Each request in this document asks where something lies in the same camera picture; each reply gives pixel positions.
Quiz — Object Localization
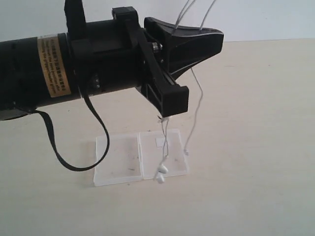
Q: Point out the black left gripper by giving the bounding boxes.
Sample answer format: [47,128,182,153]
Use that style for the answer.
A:
[71,7,224,117]

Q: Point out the white wired earphones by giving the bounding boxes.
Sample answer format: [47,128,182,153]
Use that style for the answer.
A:
[154,0,219,184]

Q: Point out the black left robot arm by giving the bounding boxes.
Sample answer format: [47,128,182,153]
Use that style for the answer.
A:
[0,0,224,120]

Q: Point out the clear plastic hinged case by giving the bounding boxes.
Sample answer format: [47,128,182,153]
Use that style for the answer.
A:
[94,129,189,186]

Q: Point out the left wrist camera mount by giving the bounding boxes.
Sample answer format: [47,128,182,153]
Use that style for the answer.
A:
[64,0,87,40]

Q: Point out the black camera cable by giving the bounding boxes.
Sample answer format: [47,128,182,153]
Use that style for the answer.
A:
[29,81,110,174]

